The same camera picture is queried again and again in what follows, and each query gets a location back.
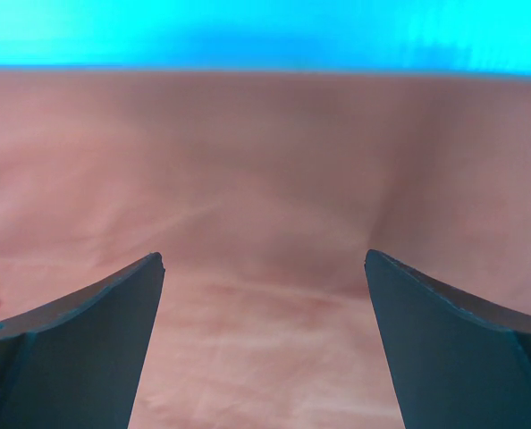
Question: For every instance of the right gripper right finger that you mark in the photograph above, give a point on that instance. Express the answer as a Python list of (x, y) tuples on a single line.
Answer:
[(456, 360)]

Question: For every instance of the orange t shirt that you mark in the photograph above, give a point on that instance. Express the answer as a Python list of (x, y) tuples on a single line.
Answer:
[(263, 193)]

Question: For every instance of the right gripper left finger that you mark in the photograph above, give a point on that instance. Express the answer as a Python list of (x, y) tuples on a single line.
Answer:
[(76, 362)]

